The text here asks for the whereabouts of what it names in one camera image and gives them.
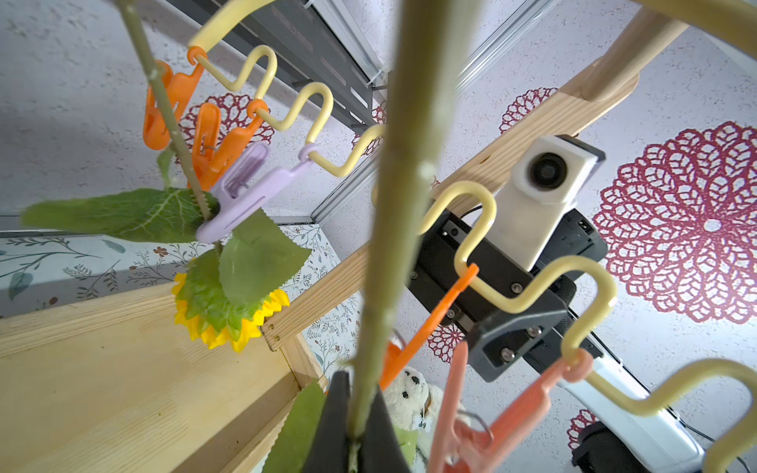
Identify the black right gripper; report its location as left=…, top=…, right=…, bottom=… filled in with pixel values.
left=358, top=210, right=608, bottom=473

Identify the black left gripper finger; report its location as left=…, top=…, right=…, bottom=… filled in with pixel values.
left=302, top=371, right=350, bottom=473

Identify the yellow sunflower with stem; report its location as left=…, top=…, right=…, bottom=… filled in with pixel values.
left=21, top=1, right=310, bottom=352

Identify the yellow wavy clothes hanger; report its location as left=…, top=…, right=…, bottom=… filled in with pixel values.
left=187, top=0, right=757, bottom=473

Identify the orange flower with stem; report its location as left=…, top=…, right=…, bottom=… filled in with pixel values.
left=263, top=1, right=481, bottom=472

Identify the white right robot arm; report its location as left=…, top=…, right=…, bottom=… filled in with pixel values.
left=408, top=210, right=704, bottom=472

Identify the orange clothes peg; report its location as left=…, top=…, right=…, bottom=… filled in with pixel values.
left=142, top=45, right=208, bottom=152
left=191, top=99, right=269, bottom=191
left=380, top=264, right=479, bottom=391

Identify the wooden clothes rack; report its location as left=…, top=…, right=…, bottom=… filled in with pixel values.
left=0, top=5, right=690, bottom=473

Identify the purple clothes peg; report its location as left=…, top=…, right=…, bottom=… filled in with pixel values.
left=196, top=142, right=317, bottom=244

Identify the orange clothes peg top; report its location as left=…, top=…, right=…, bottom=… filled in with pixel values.
left=142, top=45, right=208, bottom=152

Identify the white plush toy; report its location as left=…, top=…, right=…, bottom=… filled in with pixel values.
left=382, top=367, right=444, bottom=472

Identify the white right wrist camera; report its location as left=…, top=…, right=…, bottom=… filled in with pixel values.
left=487, top=134, right=606, bottom=270

